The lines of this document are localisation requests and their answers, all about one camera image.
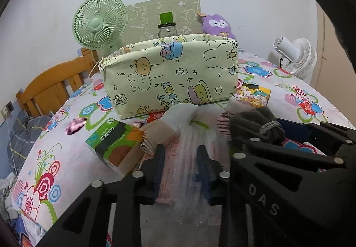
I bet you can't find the green desk fan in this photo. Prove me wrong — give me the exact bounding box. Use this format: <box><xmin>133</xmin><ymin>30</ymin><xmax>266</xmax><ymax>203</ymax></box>
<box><xmin>72</xmin><ymin>0</ymin><xmax>127</xmax><ymax>50</ymax></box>

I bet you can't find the green plastic cup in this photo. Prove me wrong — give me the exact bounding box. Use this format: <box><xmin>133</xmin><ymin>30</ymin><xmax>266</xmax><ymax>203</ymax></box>
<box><xmin>159</xmin><ymin>12</ymin><xmax>174</xmax><ymax>24</ymax></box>

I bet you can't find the wall power socket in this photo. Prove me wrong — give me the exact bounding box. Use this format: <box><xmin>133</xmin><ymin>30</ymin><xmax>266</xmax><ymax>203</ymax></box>
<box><xmin>1</xmin><ymin>102</ymin><xmax>14</xmax><ymax>120</ymax></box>

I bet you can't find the clear plastic bag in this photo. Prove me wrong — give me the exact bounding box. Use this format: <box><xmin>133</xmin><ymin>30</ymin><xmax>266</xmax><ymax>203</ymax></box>
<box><xmin>170</xmin><ymin>123</ymin><xmax>227</xmax><ymax>227</ymax></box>

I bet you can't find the green cartoon pattern board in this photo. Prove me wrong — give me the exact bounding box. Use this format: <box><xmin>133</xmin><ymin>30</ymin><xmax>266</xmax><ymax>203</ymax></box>
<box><xmin>119</xmin><ymin>0</ymin><xmax>202</xmax><ymax>46</ymax></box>

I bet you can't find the floral tablecloth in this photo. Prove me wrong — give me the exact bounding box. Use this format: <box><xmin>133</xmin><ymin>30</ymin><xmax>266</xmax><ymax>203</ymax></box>
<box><xmin>12</xmin><ymin>51</ymin><xmax>355</xmax><ymax>246</ymax></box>

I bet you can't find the beige cloth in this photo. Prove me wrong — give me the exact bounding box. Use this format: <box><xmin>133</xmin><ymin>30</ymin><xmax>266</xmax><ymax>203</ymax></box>
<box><xmin>139</xmin><ymin>120</ymin><xmax>178</xmax><ymax>155</ymax></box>

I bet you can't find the grey plaid pillow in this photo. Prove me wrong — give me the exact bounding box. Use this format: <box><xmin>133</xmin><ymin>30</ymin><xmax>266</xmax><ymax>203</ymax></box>
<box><xmin>7</xmin><ymin>110</ymin><xmax>51</xmax><ymax>175</ymax></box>

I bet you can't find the yellow cartoon fabric storage box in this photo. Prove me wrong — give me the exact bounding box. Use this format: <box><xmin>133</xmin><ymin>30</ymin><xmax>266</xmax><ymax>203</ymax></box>
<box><xmin>98</xmin><ymin>33</ymin><xmax>238</xmax><ymax>118</ymax></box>

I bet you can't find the yellow cartoon tissue pack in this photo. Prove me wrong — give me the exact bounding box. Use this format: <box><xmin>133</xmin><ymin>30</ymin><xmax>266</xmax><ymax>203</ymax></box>
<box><xmin>226</xmin><ymin>83</ymin><xmax>271</xmax><ymax>114</ymax></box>

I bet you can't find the grey drawstring pouch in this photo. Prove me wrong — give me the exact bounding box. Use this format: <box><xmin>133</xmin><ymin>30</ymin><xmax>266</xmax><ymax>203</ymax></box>
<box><xmin>229</xmin><ymin>106</ymin><xmax>285</xmax><ymax>149</ymax></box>

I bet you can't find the purple plush bunny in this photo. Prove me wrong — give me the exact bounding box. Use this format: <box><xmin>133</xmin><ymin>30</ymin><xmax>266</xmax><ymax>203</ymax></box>
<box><xmin>200</xmin><ymin>14</ymin><xmax>235</xmax><ymax>39</ymax></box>

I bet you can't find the green tissue pack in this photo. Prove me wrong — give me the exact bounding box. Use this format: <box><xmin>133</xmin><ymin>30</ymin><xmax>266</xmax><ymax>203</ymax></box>
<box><xmin>86</xmin><ymin>118</ymin><xmax>144</xmax><ymax>178</ymax></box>

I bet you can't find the white floor fan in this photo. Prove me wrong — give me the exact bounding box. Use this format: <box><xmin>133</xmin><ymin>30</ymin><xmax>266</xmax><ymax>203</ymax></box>
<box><xmin>273</xmin><ymin>36</ymin><xmax>317</xmax><ymax>80</ymax></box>

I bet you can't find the pink wet wipes pack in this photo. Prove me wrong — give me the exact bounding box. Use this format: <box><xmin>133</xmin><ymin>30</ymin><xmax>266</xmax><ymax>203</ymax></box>
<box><xmin>156</xmin><ymin>133</ymin><xmax>199</xmax><ymax>207</ymax></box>

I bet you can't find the glass mason jar mug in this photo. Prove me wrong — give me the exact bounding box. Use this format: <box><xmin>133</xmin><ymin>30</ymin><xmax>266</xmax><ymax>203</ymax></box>
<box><xmin>158</xmin><ymin>22</ymin><xmax>177</xmax><ymax>38</ymax></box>

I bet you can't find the white tissue paper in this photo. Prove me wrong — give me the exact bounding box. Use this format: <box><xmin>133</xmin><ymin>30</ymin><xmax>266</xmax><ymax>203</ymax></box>
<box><xmin>160</xmin><ymin>103</ymin><xmax>198</xmax><ymax>132</ymax></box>

